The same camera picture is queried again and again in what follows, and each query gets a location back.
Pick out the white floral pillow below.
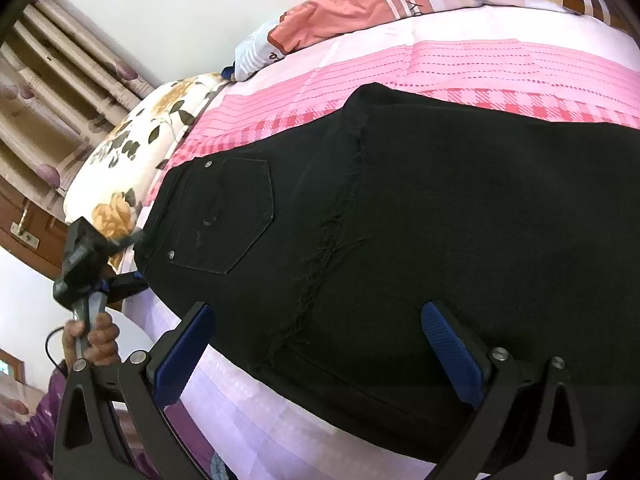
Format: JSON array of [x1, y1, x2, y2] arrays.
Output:
[[62, 72, 231, 271]]

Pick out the orange plaid folded quilt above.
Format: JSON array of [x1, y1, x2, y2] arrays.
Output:
[[232, 0, 631, 83]]

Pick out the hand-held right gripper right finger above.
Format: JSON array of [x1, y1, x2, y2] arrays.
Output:
[[421, 300, 588, 480]]

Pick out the black cable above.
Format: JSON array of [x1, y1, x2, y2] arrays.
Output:
[[44, 326, 69, 376]]

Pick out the beige striped curtain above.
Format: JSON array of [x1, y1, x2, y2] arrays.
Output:
[[0, 0, 156, 206]]

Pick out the small white fixture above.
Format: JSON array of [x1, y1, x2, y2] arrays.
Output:
[[10, 221, 40, 249]]

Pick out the brown wooden cabinet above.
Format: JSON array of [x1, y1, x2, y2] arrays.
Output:
[[0, 180, 68, 281]]

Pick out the person's purple clothing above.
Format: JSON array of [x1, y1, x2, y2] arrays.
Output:
[[0, 355, 236, 480]]

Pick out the black pants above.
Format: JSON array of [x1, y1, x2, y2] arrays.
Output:
[[137, 83, 640, 476]]

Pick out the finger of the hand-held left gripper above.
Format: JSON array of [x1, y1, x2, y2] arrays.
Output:
[[106, 231, 149, 257], [102, 271, 149, 306]]

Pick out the person's left hand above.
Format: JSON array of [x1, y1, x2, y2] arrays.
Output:
[[62, 312, 122, 367]]

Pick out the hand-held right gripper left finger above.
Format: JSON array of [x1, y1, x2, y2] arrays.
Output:
[[52, 301, 221, 480]]

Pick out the pink checked bed sheet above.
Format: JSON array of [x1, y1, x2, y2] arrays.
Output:
[[120, 2, 640, 480]]

